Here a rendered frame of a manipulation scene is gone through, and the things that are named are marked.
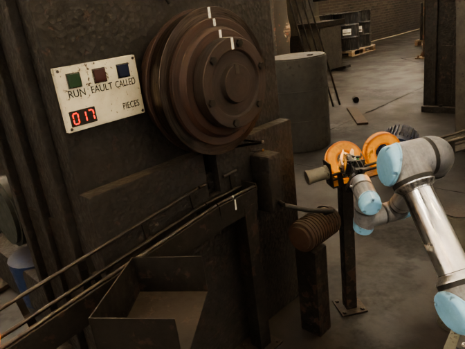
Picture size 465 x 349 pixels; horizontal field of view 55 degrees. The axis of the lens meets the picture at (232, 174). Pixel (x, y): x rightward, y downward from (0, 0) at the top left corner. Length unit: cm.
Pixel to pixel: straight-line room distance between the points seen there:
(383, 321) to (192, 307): 110
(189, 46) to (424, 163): 75
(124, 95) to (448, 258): 102
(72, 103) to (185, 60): 34
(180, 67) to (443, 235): 86
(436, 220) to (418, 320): 91
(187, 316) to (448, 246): 71
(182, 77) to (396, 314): 141
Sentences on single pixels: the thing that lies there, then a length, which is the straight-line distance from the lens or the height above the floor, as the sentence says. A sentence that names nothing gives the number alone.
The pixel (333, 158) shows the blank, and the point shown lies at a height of 72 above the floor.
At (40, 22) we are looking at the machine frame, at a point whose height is 136.
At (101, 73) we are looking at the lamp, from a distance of 138.
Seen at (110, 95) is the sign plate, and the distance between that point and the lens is 140.
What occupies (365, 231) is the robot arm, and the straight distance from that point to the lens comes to 171.
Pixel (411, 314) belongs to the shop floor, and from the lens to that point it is 218.
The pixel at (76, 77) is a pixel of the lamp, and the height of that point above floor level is 121.
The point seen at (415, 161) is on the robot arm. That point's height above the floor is 88.
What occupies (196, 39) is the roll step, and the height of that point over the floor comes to 126.
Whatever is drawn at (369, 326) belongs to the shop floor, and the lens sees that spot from 210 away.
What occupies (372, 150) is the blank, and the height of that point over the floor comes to 74.
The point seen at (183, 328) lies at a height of 60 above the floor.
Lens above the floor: 132
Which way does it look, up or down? 20 degrees down
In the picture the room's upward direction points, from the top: 7 degrees counter-clockwise
